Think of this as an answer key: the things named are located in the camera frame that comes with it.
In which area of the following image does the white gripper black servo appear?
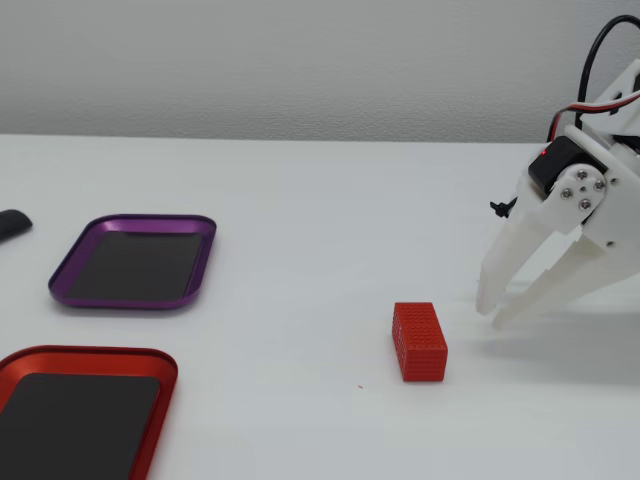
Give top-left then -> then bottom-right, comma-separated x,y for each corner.
475,122 -> 640,330

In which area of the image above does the red perforated block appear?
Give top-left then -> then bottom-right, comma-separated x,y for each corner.
391,301 -> 449,384

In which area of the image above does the purple metal tray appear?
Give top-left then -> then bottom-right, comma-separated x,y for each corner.
47,213 -> 218,311

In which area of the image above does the red metal tray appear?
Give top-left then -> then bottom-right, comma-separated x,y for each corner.
0,344 -> 180,480

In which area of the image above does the black rounded object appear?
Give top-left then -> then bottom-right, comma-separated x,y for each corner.
0,209 -> 34,245

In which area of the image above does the black cable tie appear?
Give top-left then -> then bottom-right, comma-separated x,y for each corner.
488,197 -> 520,220

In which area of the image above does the red white black servo wire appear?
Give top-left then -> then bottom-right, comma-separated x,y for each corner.
547,92 -> 640,146

